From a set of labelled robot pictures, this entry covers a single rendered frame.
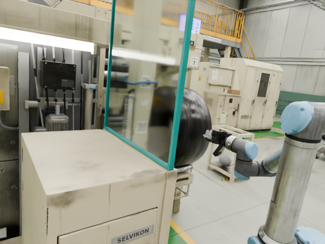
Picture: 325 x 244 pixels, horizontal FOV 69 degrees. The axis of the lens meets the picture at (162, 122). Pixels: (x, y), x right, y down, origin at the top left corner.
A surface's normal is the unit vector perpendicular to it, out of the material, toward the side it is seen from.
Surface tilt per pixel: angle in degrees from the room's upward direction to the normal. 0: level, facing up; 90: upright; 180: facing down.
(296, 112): 87
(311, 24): 90
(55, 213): 90
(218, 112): 90
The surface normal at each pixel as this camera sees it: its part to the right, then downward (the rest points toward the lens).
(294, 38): -0.83, 0.02
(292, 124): -0.98, -0.16
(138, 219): 0.58, 0.23
